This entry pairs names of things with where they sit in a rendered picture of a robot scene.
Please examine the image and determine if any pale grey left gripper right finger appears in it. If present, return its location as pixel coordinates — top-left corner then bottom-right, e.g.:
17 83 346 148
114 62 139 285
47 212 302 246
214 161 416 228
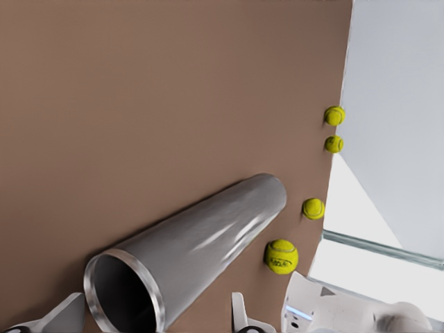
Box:
231 291 279 333

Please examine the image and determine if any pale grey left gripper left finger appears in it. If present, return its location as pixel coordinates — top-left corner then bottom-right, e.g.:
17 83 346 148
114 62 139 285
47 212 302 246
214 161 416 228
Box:
2 292 86 333

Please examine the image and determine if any yellow tennis ball with print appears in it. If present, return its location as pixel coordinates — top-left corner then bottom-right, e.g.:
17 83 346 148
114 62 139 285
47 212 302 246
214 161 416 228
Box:
264 239 300 275

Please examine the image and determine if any grey metal tennis tube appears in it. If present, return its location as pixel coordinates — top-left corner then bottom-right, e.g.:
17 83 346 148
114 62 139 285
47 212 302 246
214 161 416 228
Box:
83 173 289 333

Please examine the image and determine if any silver frame post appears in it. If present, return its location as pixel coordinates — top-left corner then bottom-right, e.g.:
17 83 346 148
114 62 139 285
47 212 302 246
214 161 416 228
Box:
321 230 444 271

